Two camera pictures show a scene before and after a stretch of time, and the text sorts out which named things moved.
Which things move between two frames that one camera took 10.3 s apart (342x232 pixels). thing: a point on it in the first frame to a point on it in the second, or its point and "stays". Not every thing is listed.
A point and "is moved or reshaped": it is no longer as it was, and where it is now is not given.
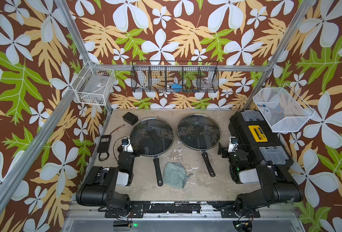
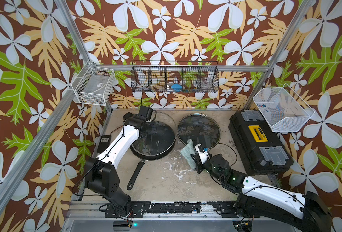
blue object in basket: (177, 87) stays
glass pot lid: (151, 136) is moved or reshaped
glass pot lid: (198, 131) stays
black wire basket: (195, 77) stays
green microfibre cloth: (175, 175) to (186, 152)
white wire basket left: (93, 85) stays
